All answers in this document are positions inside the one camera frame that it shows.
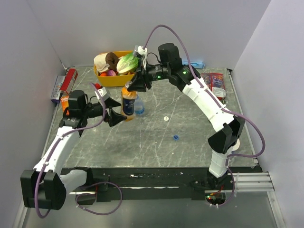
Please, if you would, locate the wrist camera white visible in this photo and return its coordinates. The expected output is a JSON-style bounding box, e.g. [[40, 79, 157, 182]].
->
[[133, 45, 147, 58], [94, 83, 110, 102]]

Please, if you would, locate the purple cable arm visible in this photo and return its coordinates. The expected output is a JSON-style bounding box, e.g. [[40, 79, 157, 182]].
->
[[142, 24, 266, 207], [34, 82, 123, 219]]

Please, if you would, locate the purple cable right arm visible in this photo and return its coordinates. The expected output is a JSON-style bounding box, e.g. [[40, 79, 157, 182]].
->
[[142, 24, 266, 207]]

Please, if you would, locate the brown beige plush toy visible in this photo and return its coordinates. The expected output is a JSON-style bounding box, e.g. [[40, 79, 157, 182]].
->
[[94, 52, 119, 73]]

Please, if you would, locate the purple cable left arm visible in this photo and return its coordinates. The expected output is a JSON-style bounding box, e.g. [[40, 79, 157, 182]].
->
[[34, 82, 123, 219]]

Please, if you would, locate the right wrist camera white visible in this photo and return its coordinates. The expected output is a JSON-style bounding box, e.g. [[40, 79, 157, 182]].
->
[[133, 45, 147, 58]]

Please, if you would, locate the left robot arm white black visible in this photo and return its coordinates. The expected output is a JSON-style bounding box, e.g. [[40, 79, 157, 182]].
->
[[20, 88, 126, 210]]

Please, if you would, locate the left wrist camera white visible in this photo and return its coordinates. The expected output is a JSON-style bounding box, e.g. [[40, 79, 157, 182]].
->
[[94, 83, 110, 102]]

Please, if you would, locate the aluminium frame rail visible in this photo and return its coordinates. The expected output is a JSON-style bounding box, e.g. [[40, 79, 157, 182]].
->
[[233, 172, 275, 192]]

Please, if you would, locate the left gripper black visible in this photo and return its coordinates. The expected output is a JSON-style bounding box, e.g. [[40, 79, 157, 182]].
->
[[82, 97, 127, 126]]

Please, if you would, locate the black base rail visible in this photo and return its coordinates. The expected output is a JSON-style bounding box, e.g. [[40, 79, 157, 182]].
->
[[59, 166, 263, 202]]

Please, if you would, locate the red box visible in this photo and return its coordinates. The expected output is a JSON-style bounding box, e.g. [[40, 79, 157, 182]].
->
[[60, 68, 78, 95]]

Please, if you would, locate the yellow plastic basket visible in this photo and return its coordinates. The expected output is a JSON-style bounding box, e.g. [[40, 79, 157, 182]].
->
[[94, 51, 135, 87]]

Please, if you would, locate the orange drink bottle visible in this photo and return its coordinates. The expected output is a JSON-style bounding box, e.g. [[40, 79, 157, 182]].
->
[[121, 81, 137, 122]]

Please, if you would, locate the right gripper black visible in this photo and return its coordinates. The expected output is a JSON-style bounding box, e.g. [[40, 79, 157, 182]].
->
[[127, 59, 170, 93]]

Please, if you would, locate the blue tissue pack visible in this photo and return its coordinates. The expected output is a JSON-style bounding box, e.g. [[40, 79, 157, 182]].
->
[[182, 60, 205, 69]]

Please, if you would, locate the clear blue water bottle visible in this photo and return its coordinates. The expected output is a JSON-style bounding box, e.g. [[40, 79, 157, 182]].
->
[[134, 95, 145, 115]]

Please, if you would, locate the orange razor box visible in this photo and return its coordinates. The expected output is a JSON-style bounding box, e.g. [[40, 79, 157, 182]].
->
[[60, 95, 69, 115]]

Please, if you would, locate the blue bottle cap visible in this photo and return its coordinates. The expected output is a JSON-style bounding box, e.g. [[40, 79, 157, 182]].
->
[[173, 135, 179, 141]]

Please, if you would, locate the plush cabbage toy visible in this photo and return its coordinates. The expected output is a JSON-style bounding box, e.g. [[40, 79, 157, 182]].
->
[[116, 53, 139, 75]]

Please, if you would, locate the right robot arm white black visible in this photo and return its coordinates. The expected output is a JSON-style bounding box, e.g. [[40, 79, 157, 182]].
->
[[128, 43, 245, 190]]

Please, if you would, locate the white blue can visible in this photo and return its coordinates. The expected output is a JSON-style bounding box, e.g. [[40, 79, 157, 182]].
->
[[233, 139, 240, 151]]

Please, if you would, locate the red snack bag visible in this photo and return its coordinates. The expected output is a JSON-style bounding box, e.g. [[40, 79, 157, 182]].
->
[[201, 73, 226, 100]]

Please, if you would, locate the purple grey box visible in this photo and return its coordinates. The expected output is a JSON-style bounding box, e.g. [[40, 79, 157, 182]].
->
[[51, 76, 65, 104]]

